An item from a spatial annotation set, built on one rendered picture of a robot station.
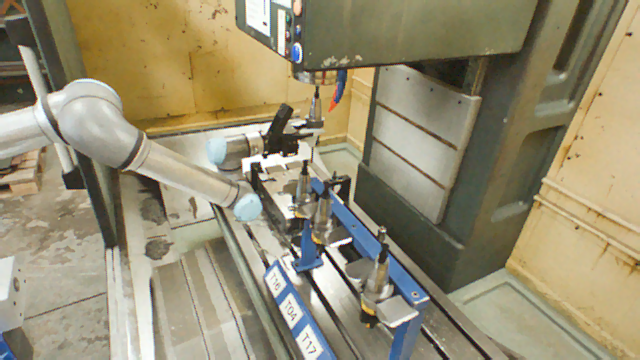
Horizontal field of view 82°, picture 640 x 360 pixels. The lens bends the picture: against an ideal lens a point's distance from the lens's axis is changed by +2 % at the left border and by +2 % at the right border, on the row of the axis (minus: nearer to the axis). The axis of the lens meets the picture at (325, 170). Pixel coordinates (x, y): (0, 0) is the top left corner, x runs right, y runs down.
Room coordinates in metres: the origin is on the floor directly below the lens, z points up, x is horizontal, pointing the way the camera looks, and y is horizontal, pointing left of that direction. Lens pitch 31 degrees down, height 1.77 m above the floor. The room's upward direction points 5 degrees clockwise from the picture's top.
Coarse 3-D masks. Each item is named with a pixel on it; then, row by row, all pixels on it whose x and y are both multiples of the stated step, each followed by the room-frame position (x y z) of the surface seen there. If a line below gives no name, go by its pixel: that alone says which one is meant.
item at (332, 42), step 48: (240, 0) 1.02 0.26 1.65; (336, 0) 0.72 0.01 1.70; (384, 0) 0.78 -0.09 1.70; (432, 0) 0.84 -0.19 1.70; (480, 0) 0.92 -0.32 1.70; (528, 0) 1.01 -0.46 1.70; (336, 48) 0.72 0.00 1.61; (384, 48) 0.79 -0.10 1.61; (432, 48) 0.86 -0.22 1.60; (480, 48) 0.94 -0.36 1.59
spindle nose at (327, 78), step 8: (296, 72) 1.02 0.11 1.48; (304, 72) 1.00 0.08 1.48; (320, 72) 1.00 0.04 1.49; (328, 72) 1.00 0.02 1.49; (336, 72) 1.02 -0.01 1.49; (296, 80) 1.02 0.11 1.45; (304, 80) 1.00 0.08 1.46; (312, 80) 1.00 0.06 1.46; (320, 80) 1.00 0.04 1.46; (328, 80) 1.01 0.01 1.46; (336, 80) 1.02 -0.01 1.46
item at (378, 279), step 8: (376, 264) 0.49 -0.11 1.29; (384, 264) 0.48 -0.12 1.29; (376, 272) 0.48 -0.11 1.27; (384, 272) 0.48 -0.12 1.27; (368, 280) 0.49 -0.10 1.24; (376, 280) 0.48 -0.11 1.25; (384, 280) 0.48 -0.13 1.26; (368, 288) 0.48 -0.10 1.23; (376, 288) 0.47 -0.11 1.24; (384, 288) 0.48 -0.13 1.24
